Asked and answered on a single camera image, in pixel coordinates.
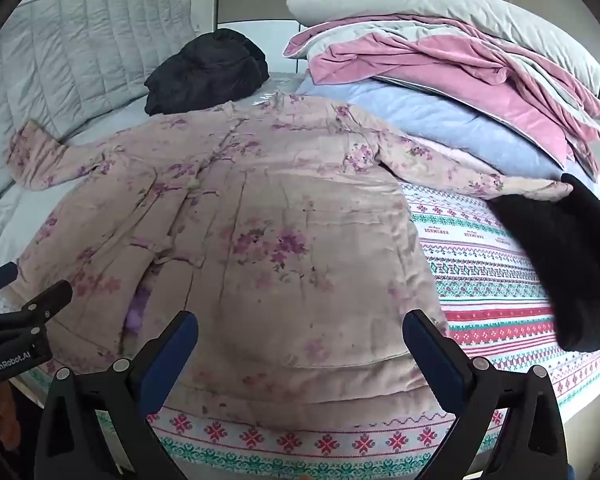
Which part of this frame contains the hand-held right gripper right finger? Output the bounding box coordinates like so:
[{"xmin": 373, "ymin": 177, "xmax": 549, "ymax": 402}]
[{"xmin": 402, "ymin": 309, "xmax": 570, "ymax": 480}]

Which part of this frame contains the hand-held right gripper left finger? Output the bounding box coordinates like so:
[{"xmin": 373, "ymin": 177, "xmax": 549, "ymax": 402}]
[{"xmin": 34, "ymin": 310, "xmax": 200, "ymax": 480}]

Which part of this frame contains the pink floral padded coat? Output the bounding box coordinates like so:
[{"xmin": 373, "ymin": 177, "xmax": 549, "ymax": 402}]
[{"xmin": 6, "ymin": 96, "xmax": 575, "ymax": 407}]

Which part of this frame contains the patterned knit-print bed sheet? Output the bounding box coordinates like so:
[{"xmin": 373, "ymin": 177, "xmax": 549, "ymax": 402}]
[{"xmin": 30, "ymin": 180, "xmax": 600, "ymax": 480}]

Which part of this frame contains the black fleece garment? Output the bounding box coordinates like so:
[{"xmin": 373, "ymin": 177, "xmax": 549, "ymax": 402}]
[{"xmin": 485, "ymin": 172, "xmax": 600, "ymax": 353}]

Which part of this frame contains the light blue quilt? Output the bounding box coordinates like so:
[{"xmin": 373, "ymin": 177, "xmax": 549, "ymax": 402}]
[{"xmin": 295, "ymin": 77, "xmax": 600, "ymax": 186}]

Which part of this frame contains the grey quilted headboard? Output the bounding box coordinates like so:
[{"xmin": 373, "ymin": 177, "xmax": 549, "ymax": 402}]
[{"xmin": 0, "ymin": 0, "xmax": 198, "ymax": 216}]

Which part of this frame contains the black puffer jacket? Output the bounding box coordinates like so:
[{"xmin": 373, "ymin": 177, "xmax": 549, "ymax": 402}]
[{"xmin": 144, "ymin": 27, "xmax": 271, "ymax": 116}]

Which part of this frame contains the pink velvet blanket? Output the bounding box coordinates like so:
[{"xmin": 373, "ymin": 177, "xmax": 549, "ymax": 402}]
[{"xmin": 284, "ymin": 17, "xmax": 600, "ymax": 161}]

